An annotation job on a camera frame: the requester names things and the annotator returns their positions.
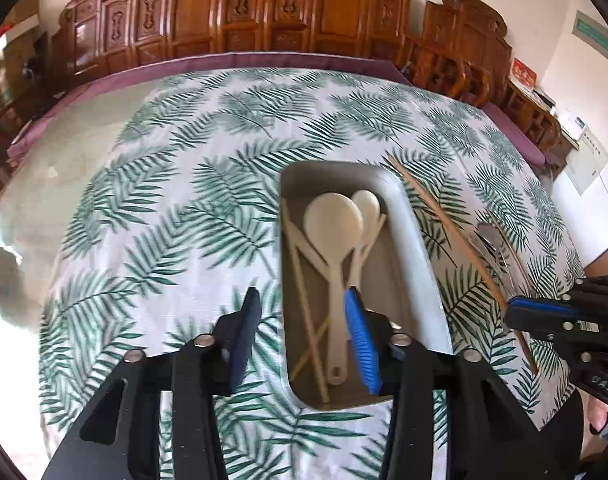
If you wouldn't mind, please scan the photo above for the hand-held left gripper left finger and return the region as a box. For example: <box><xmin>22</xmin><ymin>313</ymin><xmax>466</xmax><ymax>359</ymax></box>
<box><xmin>41</xmin><ymin>287</ymin><xmax>265</xmax><ymax>480</ymax></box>

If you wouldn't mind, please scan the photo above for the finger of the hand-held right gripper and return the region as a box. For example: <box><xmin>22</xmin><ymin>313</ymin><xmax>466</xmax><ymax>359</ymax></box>
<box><xmin>506</xmin><ymin>296</ymin><xmax>592</xmax><ymax>320</ymax></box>
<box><xmin>504</xmin><ymin>310</ymin><xmax>585</xmax><ymax>347</ymax></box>

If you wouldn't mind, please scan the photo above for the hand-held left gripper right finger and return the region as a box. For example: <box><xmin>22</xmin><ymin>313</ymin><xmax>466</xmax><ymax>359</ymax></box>
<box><xmin>344</xmin><ymin>287</ymin><xmax>580</xmax><ymax>480</ymax></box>

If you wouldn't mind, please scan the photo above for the rectangular metal tin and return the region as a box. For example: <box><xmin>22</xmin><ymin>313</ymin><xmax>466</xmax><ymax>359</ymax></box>
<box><xmin>279</xmin><ymin>160</ymin><xmax>453</xmax><ymax>409</ymax></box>

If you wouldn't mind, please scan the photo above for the brown wooden chopstick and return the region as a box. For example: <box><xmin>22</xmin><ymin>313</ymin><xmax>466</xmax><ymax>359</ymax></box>
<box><xmin>387</xmin><ymin>155</ymin><xmax>539</xmax><ymax>375</ymax></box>

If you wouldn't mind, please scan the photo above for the large white plastic spoon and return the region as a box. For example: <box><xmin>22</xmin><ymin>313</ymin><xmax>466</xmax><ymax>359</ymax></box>
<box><xmin>304</xmin><ymin>193</ymin><xmax>365</xmax><ymax>386</ymax></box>

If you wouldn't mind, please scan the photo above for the small white plastic spoon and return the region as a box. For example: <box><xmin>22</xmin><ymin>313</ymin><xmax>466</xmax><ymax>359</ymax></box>
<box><xmin>349</xmin><ymin>190</ymin><xmax>387</xmax><ymax>293</ymax></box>

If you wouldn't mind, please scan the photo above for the person's right hand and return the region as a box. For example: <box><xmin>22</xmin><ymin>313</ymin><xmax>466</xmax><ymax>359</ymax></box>
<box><xmin>586</xmin><ymin>394</ymin><xmax>608</xmax><ymax>435</ymax></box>

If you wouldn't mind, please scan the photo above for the leaf-print tablecloth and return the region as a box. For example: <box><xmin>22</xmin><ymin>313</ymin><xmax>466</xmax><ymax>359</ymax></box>
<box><xmin>38</xmin><ymin>69</ymin><xmax>587</xmax><ymax>480</ymax></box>

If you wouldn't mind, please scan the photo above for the white electrical panel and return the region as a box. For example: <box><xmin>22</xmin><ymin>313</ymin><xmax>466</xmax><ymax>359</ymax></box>
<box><xmin>564</xmin><ymin>127</ymin><xmax>608</xmax><ymax>197</ymax></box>

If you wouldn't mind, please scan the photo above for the short purple seat cushion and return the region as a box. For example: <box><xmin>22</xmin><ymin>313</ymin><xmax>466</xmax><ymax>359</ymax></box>
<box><xmin>476</xmin><ymin>102</ymin><xmax>545</xmax><ymax>166</ymax></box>

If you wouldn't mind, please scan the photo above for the wooden side table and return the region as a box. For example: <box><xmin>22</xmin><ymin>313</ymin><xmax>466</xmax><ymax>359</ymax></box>
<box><xmin>504</xmin><ymin>77</ymin><xmax>577</xmax><ymax>153</ymax></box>

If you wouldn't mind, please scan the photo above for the red card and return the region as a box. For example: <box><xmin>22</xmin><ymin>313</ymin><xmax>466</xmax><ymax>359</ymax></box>
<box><xmin>511</xmin><ymin>57</ymin><xmax>539</xmax><ymax>86</ymax></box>

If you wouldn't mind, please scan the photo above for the long purple seat cushion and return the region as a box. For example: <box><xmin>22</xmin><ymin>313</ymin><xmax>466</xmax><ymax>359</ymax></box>
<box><xmin>6</xmin><ymin>51</ymin><xmax>415</xmax><ymax>158</ymax></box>

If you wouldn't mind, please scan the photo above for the carved wooden armchair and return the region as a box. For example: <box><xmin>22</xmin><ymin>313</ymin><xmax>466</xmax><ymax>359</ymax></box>
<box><xmin>401</xmin><ymin>0</ymin><xmax>545</xmax><ymax>166</ymax></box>

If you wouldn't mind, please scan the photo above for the carved wooden sofa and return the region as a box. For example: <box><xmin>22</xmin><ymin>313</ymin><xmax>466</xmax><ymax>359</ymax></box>
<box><xmin>48</xmin><ymin>0</ymin><xmax>419</xmax><ymax>92</ymax></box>

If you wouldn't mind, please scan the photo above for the large white-edged box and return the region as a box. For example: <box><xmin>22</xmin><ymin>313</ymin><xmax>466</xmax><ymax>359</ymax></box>
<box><xmin>1</xmin><ymin>22</ymin><xmax>52</xmax><ymax>111</ymax></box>

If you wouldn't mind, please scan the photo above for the cardboard box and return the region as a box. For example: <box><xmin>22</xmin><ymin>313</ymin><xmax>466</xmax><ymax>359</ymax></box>
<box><xmin>6</xmin><ymin>0</ymin><xmax>40</xmax><ymax>28</ymax></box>

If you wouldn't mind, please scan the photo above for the green wall sign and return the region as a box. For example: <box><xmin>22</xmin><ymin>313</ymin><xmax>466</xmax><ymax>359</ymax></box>
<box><xmin>571</xmin><ymin>10</ymin><xmax>608</xmax><ymax>65</ymax></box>

